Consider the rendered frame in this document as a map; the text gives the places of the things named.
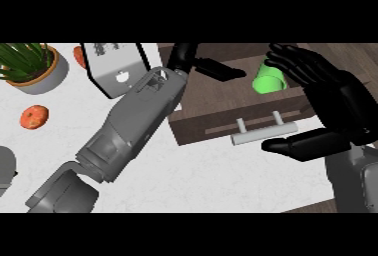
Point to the dark wooden drawer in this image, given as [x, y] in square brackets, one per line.
[231, 100]

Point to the orange round fruit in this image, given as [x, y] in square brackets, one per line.
[34, 116]
[80, 56]

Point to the grey rounded appliance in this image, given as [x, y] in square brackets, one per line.
[6, 170]

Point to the potted green plant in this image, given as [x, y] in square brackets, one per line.
[30, 66]

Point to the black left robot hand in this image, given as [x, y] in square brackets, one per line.
[207, 66]

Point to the green cup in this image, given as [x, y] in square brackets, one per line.
[268, 80]

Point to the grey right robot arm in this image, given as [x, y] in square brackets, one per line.
[352, 180]

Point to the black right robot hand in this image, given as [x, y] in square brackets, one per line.
[330, 103]

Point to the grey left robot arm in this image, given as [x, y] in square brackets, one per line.
[129, 123]

